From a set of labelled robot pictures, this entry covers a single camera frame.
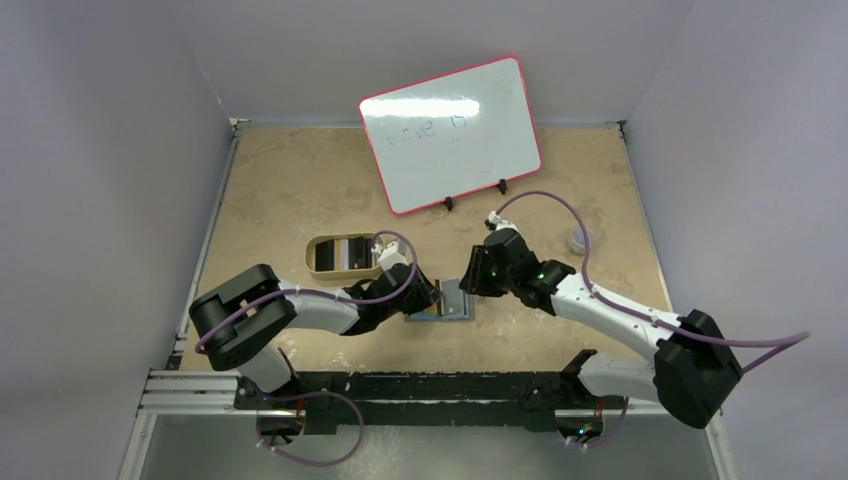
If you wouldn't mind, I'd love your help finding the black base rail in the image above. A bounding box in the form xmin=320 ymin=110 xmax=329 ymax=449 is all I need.
xmin=235 ymin=350 xmax=624 ymax=436

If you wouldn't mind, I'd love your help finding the grey leather card holder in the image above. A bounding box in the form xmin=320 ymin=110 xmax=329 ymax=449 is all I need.
xmin=405 ymin=278 xmax=474 ymax=322

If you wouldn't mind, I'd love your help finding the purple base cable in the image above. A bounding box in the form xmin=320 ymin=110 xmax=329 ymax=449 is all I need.
xmin=566 ymin=397 xmax=631 ymax=453
xmin=254 ymin=390 xmax=364 ymax=468

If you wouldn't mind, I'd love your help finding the small clear plastic cup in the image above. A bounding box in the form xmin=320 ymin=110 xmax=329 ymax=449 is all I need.
xmin=566 ymin=227 xmax=594 ymax=256

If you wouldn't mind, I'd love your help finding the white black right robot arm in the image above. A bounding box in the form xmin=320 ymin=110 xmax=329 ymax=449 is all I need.
xmin=460 ymin=228 xmax=743 ymax=429

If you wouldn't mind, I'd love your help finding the beige plastic tray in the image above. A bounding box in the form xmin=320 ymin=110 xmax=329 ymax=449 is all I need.
xmin=304 ymin=232 xmax=381 ymax=281

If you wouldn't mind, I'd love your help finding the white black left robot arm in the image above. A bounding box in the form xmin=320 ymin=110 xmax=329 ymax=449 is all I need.
xmin=188 ymin=263 xmax=441 ymax=409

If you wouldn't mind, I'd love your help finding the aluminium frame rail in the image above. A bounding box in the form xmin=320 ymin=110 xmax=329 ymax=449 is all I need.
xmin=138 ymin=370 xmax=667 ymax=418

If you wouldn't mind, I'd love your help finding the red framed whiteboard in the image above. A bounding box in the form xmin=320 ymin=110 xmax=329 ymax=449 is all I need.
xmin=358 ymin=56 xmax=542 ymax=215

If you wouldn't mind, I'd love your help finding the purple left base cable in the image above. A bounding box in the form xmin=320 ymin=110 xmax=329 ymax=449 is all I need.
xmin=254 ymin=390 xmax=364 ymax=468

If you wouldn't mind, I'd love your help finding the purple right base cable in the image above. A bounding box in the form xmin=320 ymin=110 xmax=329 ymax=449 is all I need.
xmin=566 ymin=397 xmax=631 ymax=453

